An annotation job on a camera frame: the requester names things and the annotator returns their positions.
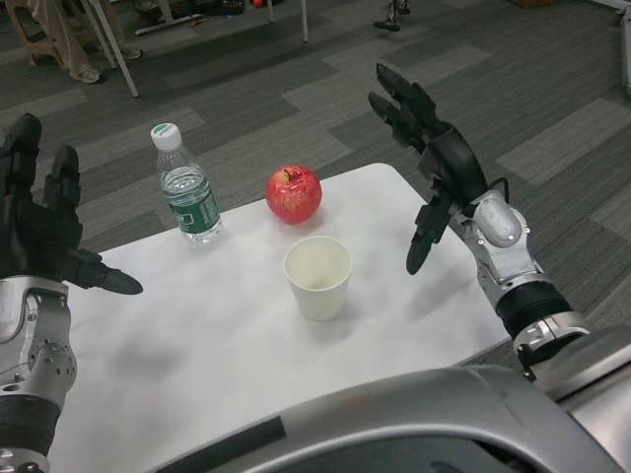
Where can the black floor stand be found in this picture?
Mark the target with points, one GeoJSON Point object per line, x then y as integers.
{"type": "Point", "coordinates": [392, 23]}

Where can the silver robot chest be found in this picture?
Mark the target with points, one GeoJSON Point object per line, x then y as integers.
{"type": "Point", "coordinates": [419, 424]}

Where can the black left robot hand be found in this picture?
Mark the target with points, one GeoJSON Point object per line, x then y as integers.
{"type": "Point", "coordinates": [34, 236]}

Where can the clear water bottle green label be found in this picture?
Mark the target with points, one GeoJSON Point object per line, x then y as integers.
{"type": "Point", "coordinates": [189, 197]}

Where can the white desk leg with foot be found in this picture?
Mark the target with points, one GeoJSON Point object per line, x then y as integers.
{"type": "Point", "coordinates": [165, 15]}

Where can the white metal frame stand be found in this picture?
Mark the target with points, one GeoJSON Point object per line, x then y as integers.
{"type": "Point", "coordinates": [626, 49]}

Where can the beige plastic stool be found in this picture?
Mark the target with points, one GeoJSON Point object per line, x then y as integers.
{"type": "Point", "coordinates": [29, 34]}

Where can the black equipment pile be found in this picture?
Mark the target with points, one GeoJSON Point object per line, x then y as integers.
{"type": "Point", "coordinates": [224, 6]}

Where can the red apple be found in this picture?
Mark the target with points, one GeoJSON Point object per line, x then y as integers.
{"type": "Point", "coordinates": [294, 194]}

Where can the white paper cup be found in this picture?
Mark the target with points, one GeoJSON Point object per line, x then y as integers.
{"type": "Point", "coordinates": [320, 290]}

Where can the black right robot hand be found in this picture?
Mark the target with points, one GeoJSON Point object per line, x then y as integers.
{"type": "Point", "coordinates": [453, 157]}

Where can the seated person beige trousers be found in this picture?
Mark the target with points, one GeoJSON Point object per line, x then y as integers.
{"type": "Point", "coordinates": [74, 39]}

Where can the white thin table leg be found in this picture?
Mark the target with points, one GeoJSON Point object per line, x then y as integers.
{"type": "Point", "coordinates": [302, 20]}
{"type": "Point", "coordinates": [270, 10]}

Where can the white slanted table leg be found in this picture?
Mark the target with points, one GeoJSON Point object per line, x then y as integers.
{"type": "Point", "coordinates": [118, 54]}

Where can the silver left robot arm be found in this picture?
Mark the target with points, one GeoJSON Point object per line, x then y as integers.
{"type": "Point", "coordinates": [34, 355]}

